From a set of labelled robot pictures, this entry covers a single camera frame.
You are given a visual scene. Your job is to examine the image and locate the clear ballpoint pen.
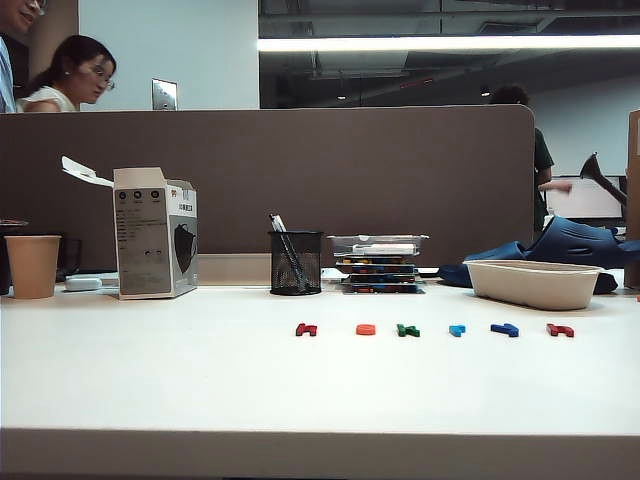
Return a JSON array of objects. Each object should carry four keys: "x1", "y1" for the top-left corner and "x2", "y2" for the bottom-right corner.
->
[{"x1": 269, "y1": 212, "x2": 307, "y2": 291}]

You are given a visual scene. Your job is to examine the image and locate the clear plastic box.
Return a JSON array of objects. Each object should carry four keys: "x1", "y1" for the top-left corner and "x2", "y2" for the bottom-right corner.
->
[{"x1": 326, "y1": 232, "x2": 430, "y2": 259}]

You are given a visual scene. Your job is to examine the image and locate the computer monitor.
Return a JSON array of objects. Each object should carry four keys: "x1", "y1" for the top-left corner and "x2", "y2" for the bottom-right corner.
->
[{"x1": 543, "y1": 174, "x2": 627, "y2": 222}]

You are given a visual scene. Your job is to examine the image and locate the woman with glasses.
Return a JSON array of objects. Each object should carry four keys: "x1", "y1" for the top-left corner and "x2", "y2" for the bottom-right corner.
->
[{"x1": 15, "y1": 34, "x2": 118, "y2": 114}]

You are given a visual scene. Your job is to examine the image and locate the person in dark green shirt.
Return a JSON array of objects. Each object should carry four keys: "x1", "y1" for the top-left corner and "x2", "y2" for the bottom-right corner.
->
[{"x1": 488, "y1": 83, "x2": 574, "y2": 236}]

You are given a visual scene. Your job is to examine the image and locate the black mesh pen holder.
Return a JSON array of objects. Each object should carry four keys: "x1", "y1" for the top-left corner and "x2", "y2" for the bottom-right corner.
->
[{"x1": 267, "y1": 230, "x2": 325, "y2": 297}]

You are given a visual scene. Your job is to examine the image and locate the brown wooden board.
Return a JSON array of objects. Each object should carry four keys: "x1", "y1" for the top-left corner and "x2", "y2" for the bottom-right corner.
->
[{"x1": 624, "y1": 109, "x2": 640, "y2": 291}]

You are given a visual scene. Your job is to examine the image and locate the ceiling light strip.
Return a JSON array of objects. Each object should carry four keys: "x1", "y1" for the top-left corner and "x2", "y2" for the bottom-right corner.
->
[{"x1": 257, "y1": 35, "x2": 640, "y2": 52}]

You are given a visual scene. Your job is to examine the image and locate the beige oval paper tray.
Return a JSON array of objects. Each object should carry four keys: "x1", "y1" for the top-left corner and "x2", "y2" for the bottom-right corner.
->
[{"x1": 463, "y1": 259, "x2": 605, "y2": 312}]

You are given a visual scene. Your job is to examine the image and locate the man in striped shirt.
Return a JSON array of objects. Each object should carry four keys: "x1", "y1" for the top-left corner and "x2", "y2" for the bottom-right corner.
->
[{"x1": 0, "y1": 0, "x2": 49, "y2": 114}]

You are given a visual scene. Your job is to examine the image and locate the brown paper cup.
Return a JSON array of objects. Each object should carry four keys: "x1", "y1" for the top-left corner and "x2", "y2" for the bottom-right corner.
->
[{"x1": 4, "y1": 234, "x2": 62, "y2": 300}]

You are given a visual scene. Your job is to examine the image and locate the small white case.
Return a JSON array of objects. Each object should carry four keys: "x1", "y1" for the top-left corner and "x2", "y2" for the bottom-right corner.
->
[{"x1": 64, "y1": 274, "x2": 105, "y2": 293}]

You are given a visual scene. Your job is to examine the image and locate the brown desk partition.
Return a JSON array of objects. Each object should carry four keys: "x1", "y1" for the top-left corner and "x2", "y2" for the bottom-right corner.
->
[{"x1": 0, "y1": 103, "x2": 536, "y2": 271}]

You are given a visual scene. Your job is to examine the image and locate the blue rubber clog shoes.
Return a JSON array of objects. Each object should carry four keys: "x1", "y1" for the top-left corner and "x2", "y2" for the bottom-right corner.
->
[{"x1": 438, "y1": 215, "x2": 627, "y2": 294}]

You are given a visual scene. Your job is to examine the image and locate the black container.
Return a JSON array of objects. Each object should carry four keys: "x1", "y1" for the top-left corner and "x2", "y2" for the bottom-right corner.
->
[{"x1": 55, "y1": 236, "x2": 84, "y2": 282}]

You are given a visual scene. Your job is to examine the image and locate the metal wall plate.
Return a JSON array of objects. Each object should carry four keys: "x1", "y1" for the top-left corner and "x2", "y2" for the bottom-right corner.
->
[{"x1": 151, "y1": 77, "x2": 179, "y2": 111}]

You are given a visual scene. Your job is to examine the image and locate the white face mask box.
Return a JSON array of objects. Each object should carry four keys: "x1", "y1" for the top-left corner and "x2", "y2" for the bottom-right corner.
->
[{"x1": 60, "y1": 154, "x2": 199, "y2": 301}]

